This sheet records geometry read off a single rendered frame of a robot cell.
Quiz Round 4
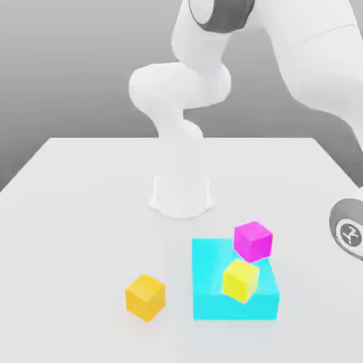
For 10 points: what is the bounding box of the large cyan box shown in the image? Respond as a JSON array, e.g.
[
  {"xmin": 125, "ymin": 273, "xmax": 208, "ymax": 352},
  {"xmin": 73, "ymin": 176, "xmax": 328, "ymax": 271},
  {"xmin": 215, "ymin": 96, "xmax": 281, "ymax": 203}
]
[{"xmin": 191, "ymin": 238, "xmax": 281, "ymax": 322}]

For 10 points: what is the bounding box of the small orange cube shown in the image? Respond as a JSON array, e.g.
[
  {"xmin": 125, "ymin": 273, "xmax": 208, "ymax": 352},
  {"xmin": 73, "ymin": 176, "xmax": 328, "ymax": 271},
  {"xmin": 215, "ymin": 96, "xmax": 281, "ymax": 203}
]
[{"xmin": 125, "ymin": 273, "xmax": 167, "ymax": 323}]

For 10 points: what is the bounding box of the small yellow cube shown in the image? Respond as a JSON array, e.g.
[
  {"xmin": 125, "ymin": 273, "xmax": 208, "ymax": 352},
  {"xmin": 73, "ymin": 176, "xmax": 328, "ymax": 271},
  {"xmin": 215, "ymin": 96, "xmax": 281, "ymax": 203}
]
[{"xmin": 221, "ymin": 258, "xmax": 261, "ymax": 305}]

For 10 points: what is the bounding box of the small magenta cube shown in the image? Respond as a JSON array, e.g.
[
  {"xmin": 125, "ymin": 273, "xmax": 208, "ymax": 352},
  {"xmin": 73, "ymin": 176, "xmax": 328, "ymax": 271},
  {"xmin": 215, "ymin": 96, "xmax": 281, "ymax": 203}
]
[{"xmin": 233, "ymin": 220, "xmax": 274, "ymax": 264}]

